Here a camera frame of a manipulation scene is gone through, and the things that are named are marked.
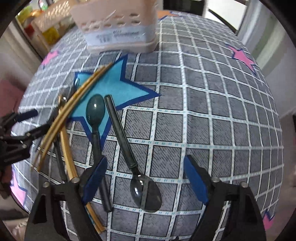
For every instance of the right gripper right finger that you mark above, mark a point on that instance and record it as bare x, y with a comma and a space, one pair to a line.
244, 221

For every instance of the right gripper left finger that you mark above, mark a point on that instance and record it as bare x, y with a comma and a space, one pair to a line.
46, 219

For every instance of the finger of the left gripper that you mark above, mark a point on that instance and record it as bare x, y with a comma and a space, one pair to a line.
12, 118
34, 134

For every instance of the teal plastic spoon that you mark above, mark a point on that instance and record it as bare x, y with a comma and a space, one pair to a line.
95, 112

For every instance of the dark grey spoon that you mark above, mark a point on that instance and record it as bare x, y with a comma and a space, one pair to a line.
144, 191

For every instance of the blue patterned bamboo chopstick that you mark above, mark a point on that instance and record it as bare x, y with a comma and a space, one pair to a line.
72, 174

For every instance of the pink plastic stool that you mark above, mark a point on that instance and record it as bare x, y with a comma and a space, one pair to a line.
10, 97

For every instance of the beige plastic storage rack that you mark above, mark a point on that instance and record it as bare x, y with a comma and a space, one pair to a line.
52, 16

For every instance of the grey checkered tablecloth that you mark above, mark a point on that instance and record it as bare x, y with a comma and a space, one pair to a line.
210, 105

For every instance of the pink utensil holder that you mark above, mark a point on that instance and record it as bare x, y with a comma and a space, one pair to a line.
117, 25

